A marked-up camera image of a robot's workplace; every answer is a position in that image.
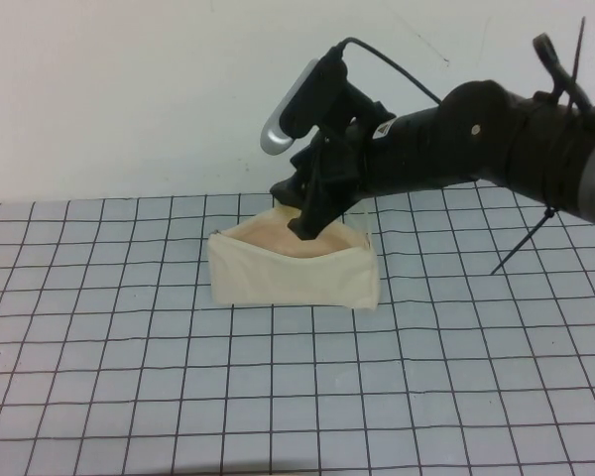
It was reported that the black camera cable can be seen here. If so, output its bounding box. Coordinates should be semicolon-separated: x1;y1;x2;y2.
332;36;444;106

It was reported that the blue checkered tablecloth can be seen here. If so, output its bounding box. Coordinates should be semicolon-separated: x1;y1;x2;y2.
0;178;595;476

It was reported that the cream fabric pencil case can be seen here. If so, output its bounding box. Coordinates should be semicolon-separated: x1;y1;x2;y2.
205;196;380;313

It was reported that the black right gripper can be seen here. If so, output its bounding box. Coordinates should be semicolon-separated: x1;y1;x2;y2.
268;86;399;243

